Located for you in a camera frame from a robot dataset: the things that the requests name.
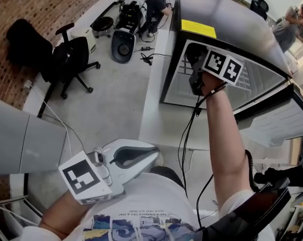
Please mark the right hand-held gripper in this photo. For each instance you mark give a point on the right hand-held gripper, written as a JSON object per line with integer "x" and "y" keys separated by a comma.
{"x": 221, "y": 65}

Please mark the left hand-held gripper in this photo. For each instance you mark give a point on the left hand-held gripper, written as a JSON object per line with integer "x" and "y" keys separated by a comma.
{"x": 81, "y": 177}

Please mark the black mini fridge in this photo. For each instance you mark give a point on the black mini fridge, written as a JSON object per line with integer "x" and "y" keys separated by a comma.
{"x": 229, "y": 11}

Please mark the person's left forearm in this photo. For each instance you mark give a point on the person's left forearm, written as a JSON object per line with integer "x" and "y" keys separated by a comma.
{"x": 61, "y": 217}

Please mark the person's right forearm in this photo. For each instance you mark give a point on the person's right forearm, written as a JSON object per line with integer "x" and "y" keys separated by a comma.
{"x": 224, "y": 147}

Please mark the person's right hand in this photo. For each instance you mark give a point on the person's right hand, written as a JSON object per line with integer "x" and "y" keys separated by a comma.
{"x": 211, "y": 83}

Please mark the person's black shorts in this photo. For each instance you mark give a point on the person's black shorts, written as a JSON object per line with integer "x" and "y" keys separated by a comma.
{"x": 166, "y": 173}

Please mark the person's white printed t-shirt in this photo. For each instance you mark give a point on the person's white printed t-shirt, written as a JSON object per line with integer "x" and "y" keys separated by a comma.
{"x": 151, "y": 199}

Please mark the white rectangular table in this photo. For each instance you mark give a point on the white rectangular table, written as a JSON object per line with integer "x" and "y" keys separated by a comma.
{"x": 156, "y": 109}

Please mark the black headrest office chair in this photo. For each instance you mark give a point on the black headrest office chair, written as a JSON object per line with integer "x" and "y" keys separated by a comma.
{"x": 259, "y": 7}

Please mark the person with backpack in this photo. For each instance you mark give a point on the person with backpack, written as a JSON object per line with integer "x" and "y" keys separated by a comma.
{"x": 124, "y": 46}

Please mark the black armrest office chair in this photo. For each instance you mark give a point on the black armrest office chair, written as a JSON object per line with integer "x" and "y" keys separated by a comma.
{"x": 66, "y": 56}

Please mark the black round stool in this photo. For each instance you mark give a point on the black round stool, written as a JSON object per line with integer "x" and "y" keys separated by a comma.
{"x": 103, "y": 25}

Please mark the small white appliance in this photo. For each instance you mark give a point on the small white appliance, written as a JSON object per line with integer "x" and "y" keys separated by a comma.
{"x": 83, "y": 40}

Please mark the white metal rack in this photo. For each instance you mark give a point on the white metal rack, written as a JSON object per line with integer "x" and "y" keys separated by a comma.
{"x": 6, "y": 210}

